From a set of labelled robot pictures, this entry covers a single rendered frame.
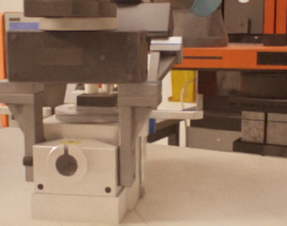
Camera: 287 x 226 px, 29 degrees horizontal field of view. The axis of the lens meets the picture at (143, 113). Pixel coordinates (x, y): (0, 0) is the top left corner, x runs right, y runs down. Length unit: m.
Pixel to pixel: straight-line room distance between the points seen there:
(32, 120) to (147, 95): 0.12
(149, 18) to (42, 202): 0.29
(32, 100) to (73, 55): 0.06
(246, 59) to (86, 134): 0.71
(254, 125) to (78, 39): 0.81
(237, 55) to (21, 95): 0.75
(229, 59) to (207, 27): 0.09
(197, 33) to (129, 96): 0.73
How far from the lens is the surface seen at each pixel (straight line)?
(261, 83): 1.24
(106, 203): 0.54
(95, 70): 0.52
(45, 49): 0.53
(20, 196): 0.65
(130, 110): 0.53
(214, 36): 1.27
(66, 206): 0.55
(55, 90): 1.90
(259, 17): 2.19
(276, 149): 1.26
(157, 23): 0.71
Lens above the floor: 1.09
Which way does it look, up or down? 9 degrees down
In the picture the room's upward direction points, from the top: straight up
